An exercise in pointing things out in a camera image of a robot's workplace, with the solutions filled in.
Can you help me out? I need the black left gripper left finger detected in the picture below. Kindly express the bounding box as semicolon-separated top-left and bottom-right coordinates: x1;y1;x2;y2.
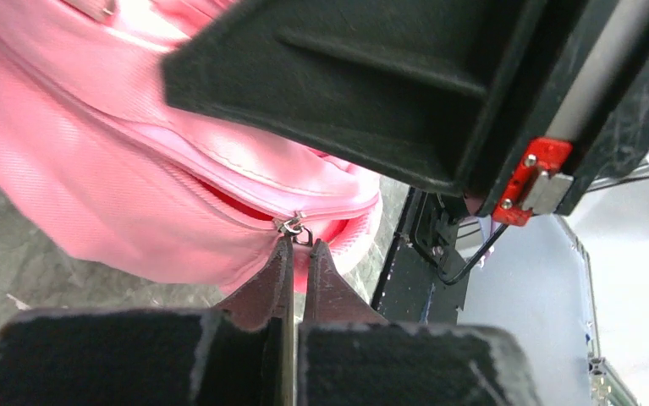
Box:
215;237;294;331

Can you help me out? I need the aluminium frame rail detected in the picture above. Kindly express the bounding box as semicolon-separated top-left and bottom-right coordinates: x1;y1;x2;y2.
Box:
565;167;649;405

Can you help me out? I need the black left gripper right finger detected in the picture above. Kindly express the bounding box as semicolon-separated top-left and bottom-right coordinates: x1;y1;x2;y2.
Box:
303;239;386;324

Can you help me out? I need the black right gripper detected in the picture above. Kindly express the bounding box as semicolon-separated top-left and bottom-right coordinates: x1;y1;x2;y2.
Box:
162;1;649;216

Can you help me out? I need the pink student backpack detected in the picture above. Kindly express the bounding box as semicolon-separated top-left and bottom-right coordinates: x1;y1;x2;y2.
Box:
0;1;382;291

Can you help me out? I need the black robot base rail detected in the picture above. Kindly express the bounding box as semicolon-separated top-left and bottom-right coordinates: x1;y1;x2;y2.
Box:
371;188;468;324

